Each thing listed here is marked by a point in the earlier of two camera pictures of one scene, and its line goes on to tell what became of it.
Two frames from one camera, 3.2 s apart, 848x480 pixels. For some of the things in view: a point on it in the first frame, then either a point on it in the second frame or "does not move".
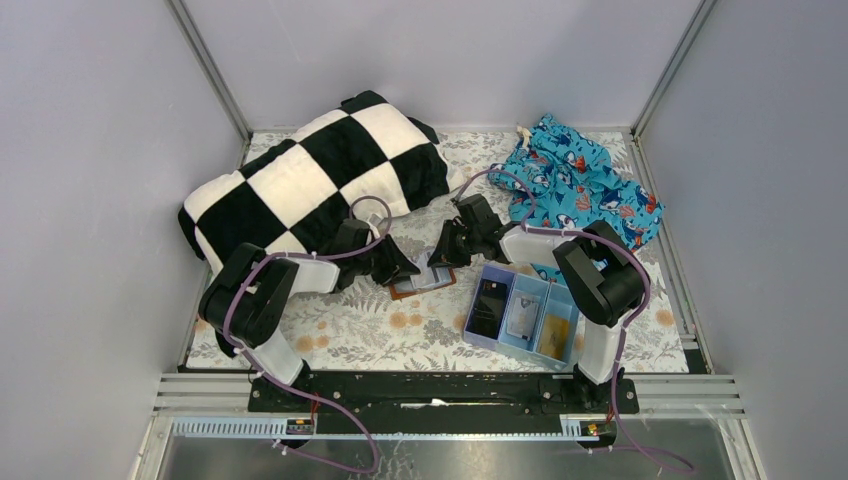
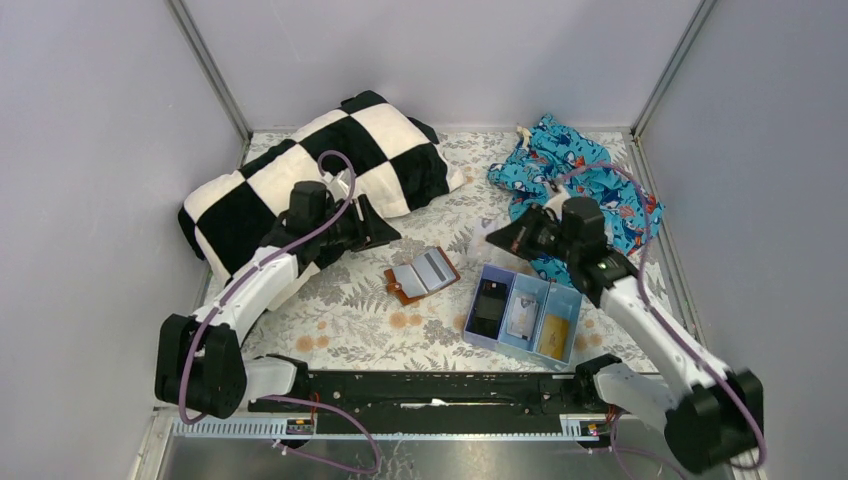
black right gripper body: (460, 235) -> (530, 231)
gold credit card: (553, 337) does not move
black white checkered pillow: (370, 159) does not move
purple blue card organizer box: (519, 313) does not move
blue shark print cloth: (572, 186) does not move
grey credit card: (523, 318) does not move
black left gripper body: (385, 258) -> (357, 223)
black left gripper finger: (389, 263) -> (373, 230)
